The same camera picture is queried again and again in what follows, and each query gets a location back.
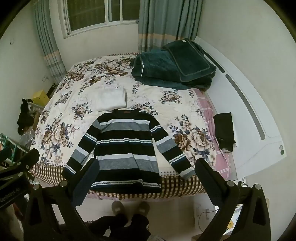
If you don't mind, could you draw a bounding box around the floral bed sheet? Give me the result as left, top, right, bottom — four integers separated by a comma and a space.
30, 53, 216, 200

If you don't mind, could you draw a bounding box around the striped knit sweater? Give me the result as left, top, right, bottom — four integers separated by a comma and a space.
62, 109, 196, 194

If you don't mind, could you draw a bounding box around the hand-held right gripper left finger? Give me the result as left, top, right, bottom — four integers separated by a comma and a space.
23, 158, 100, 241

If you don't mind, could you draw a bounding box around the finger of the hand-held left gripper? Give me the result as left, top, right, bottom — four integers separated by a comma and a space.
0, 146, 12, 166
0, 148, 40, 180

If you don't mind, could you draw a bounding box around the window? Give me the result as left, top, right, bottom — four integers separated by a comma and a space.
61, 0, 140, 39

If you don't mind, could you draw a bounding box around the grey slipper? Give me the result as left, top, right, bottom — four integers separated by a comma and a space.
136, 201, 151, 217
111, 201, 127, 219

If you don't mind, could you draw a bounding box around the black cable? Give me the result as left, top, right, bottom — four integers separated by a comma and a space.
198, 205, 220, 229

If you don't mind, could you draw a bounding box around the white folded cloth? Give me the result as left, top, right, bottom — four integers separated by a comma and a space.
96, 88, 127, 112

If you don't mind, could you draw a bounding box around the black crumpled cloth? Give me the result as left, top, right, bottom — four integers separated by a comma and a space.
17, 98, 36, 136

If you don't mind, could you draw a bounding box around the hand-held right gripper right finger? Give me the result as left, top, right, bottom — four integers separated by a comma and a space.
195, 159, 271, 241

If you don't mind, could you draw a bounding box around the black folded cloth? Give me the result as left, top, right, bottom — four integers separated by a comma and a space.
213, 112, 236, 152

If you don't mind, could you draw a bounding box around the white headboard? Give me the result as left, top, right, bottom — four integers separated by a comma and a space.
193, 36, 289, 181

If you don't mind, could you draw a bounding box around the dark green pillow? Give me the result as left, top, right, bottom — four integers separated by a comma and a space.
162, 38, 217, 82

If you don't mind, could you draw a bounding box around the dark green quilt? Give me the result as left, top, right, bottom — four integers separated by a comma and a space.
131, 47, 216, 90

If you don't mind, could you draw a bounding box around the pink checked sheet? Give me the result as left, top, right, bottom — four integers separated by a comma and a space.
193, 89, 237, 175

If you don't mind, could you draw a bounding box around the yellow box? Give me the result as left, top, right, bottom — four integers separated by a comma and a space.
32, 90, 50, 106

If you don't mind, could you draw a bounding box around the green storage rack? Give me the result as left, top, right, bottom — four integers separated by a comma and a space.
0, 133, 26, 168

